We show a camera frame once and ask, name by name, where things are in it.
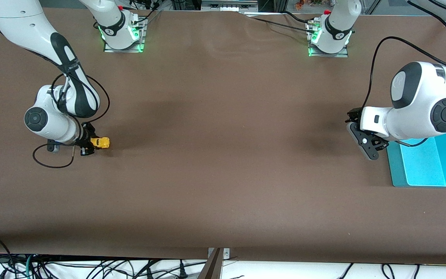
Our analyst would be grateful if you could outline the teal plastic bin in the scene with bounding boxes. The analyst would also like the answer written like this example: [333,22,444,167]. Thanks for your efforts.
[386,129,446,188]

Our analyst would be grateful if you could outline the grey wedge-shaped bar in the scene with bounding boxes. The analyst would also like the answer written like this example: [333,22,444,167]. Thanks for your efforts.
[198,248,224,279]

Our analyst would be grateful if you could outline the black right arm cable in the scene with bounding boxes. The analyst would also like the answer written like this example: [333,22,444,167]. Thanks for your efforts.
[33,73,111,169]

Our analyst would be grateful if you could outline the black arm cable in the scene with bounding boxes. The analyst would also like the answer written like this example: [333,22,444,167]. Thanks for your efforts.
[360,0,446,148]
[33,73,111,169]

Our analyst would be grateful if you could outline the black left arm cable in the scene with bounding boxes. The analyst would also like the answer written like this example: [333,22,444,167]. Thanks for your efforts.
[360,0,446,148]

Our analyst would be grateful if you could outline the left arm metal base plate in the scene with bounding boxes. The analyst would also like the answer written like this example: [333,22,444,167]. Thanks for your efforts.
[308,21,350,58]

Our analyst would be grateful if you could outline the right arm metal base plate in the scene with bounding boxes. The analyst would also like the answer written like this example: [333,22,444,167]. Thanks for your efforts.
[104,17,147,53]

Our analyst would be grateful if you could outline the black left base cable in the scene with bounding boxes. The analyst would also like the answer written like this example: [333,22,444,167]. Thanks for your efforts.
[245,11,318,34]

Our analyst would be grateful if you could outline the black base cable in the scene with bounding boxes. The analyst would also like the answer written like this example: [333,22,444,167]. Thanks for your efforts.
[124,0,161,26]
[245,11,318,34]

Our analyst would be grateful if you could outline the black right base cable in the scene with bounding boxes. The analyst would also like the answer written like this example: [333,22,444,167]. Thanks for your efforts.
[124,0,161,26]

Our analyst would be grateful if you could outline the grey metal background rail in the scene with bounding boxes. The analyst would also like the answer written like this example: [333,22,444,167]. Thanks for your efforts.
[202,0,259,12]

